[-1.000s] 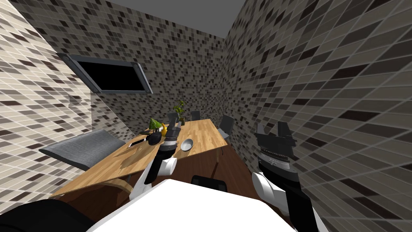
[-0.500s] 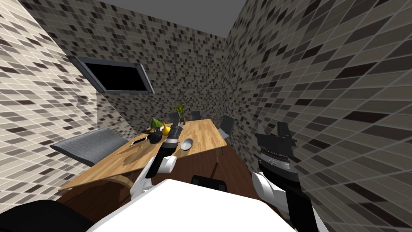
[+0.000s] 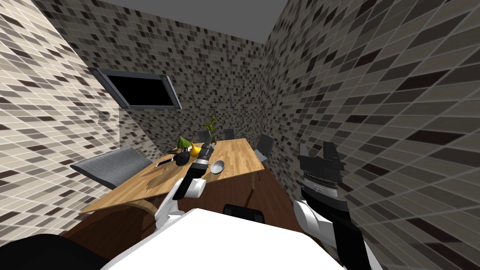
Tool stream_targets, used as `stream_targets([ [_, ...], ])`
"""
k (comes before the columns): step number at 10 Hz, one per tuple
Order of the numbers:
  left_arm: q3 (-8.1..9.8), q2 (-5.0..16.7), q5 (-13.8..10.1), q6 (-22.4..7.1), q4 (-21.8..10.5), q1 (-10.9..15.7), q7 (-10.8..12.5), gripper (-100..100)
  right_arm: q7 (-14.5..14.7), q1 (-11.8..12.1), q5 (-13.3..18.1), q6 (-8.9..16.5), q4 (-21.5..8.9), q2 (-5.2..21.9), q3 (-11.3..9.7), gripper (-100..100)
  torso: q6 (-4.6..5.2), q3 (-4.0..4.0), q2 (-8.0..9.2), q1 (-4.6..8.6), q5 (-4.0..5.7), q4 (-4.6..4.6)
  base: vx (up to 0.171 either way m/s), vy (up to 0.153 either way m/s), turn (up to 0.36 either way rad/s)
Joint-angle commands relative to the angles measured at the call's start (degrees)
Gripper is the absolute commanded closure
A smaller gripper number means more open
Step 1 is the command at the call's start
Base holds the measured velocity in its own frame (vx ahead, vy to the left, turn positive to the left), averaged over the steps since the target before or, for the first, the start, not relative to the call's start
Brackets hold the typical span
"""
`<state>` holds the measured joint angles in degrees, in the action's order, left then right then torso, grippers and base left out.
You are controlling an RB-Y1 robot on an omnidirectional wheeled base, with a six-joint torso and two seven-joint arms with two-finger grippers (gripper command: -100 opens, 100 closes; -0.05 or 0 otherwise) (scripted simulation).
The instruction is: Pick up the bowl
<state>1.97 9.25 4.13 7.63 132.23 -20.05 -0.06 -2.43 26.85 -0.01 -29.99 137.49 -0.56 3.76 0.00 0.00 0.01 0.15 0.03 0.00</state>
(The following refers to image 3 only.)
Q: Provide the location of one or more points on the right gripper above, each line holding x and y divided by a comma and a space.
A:
321, 165

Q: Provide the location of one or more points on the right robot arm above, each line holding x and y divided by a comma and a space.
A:
330, 217

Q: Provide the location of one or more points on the dark grey chair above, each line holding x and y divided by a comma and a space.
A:
264, 147
228, 134
203, 135

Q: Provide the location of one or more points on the black round pot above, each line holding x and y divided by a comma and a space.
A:
182, 158

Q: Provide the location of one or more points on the grey bowl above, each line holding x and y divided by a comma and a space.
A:
217, 167

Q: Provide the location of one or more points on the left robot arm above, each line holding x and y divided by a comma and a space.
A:
195, 187

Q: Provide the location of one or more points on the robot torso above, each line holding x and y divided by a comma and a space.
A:
210, 243

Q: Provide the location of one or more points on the black wall television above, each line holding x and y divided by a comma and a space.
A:
140, 90

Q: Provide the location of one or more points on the green leafy object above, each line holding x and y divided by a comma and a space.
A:
183, 143

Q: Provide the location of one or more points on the grey upholstered bench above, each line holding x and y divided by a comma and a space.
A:
112, 167

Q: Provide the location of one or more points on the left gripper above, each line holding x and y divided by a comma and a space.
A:
206, 150

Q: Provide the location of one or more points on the green potted plant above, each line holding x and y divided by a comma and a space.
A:
211, 127

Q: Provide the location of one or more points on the white flat phone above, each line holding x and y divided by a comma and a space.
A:
164, 163

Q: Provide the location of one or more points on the yellow fruit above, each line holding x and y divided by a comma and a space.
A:
195, 150

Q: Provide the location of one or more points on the wooden dining table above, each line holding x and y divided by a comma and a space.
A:
240, 157

